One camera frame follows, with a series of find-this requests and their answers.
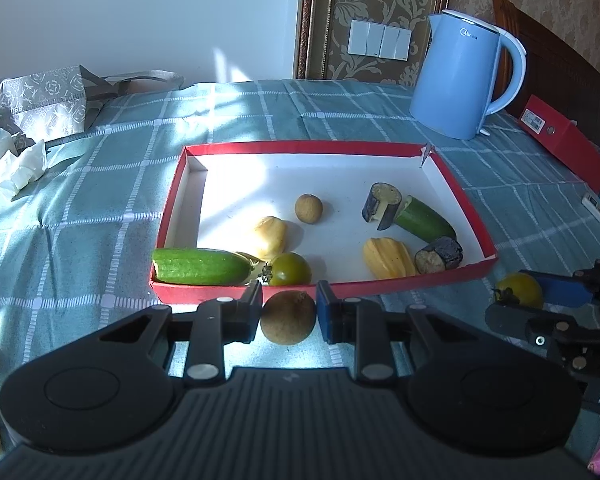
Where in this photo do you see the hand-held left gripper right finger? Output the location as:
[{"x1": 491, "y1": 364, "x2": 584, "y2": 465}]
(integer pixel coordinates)
[{"x1": 316, "y1": 280, "x2": 481, "y2": 386}]

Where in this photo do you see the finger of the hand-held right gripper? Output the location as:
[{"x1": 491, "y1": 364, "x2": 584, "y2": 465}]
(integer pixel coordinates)
[
  {"x1": 519, "y1": 259, "x2": 600, "y2": 309},
  {"x1": 484, "y1": 302, "x2": 589, "y2": 357}
]

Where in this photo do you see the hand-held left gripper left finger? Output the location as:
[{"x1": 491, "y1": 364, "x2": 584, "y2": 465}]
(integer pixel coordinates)
[{"x1": 97, "y1": 280, "x2": 264, "y2": 387}]

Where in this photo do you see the yellow tomato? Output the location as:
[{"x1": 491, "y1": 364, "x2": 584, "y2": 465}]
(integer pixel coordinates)
[{"x1": 492, "y1": 272, "x2": 545, "y2": 310}]

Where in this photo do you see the green tomato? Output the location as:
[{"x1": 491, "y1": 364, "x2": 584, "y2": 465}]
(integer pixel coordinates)
[{"x1": 262, "y1": 252, "x2": 312, "y2": 287}]

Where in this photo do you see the red cardboard box tray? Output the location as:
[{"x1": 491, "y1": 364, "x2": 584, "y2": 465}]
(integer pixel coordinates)
[{"x1": 149, "y1": 141, "x2": 499, "y2": 307}]

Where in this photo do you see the green cucumber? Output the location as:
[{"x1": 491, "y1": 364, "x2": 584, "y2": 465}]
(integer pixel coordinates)
[
  {"x1": 151, "y1": 248, "x2": 255, "y2": 286},
  {"x1": 394, "y1": 196, "x2": 457, "y2": 243}
]

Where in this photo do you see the yellow fruit piece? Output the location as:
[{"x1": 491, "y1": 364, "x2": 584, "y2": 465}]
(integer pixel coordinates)
[
  {"x1": 362, "y1": 237, "x2": 417, "y2": 281},
  {"x1": 253, "y1": 216, "x2": 288, "y2": 261}
]

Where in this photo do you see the dark eggplant piece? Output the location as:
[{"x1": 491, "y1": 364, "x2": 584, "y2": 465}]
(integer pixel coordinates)
[{"x1": 414, "y1": 236, "x2": 464, "y2": 275}]

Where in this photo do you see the black cylinder block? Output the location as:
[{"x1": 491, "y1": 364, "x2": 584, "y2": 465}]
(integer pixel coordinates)
[{"x1": 362, "y1": 183, "x2": 404, "y2": 232}]

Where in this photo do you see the red cardboard box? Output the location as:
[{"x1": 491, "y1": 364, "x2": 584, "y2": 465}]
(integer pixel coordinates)
[{"x1": 521, "y1": 94, "x2": 600, "y2": 192}]

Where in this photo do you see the green checked tablecloth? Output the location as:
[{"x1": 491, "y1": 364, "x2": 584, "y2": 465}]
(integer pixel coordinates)
[{"x1": 0, "y1": 77, "x2": 600, "y2": 480}]

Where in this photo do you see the brown wooden chair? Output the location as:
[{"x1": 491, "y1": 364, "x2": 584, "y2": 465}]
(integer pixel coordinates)
[{"x1": 491, "y1": 0, "x2": 600, "y2": 153}]

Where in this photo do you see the blue electric kettle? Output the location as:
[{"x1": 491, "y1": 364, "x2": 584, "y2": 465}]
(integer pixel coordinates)
[{"x1": 410, "y1": 9, "x2": 527, "y2": 141}]

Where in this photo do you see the white tissue pack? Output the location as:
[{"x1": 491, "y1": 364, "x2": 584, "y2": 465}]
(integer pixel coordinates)
[{"x1": 0, "y1": 127, "x2": 49, "y2": 201}]

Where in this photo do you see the grey patterned paper bag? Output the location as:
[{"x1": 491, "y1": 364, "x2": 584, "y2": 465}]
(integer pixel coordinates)
[{"x1": 0, "y1": 65, "x2": 186, "y2": 136}]

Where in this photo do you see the white wall switch panel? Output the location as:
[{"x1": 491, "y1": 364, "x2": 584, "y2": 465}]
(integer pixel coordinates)
[{"x1": 348, "y1": 19, "x2": 412, "y2": 61}]

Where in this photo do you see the ornate wooden wall frame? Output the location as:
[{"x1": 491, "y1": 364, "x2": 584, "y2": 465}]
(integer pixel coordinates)
[{"x1": 294, "y1": 0, "x2": 456, "y2": 81}]

